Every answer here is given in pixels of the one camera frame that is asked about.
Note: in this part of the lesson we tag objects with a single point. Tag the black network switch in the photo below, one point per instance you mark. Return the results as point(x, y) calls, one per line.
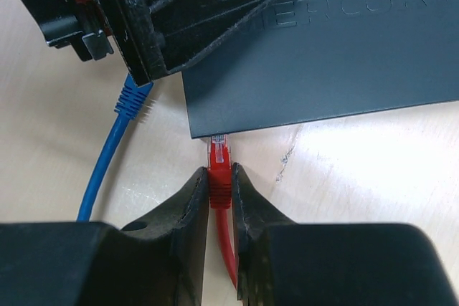
point(306, 60)

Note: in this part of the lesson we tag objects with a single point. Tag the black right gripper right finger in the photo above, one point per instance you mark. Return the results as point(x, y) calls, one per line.
point(282, 262)

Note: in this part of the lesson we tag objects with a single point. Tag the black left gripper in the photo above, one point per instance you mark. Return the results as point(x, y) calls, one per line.
point(80, 24)

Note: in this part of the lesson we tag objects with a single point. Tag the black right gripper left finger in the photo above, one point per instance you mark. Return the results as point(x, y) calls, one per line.
point(157, 259)

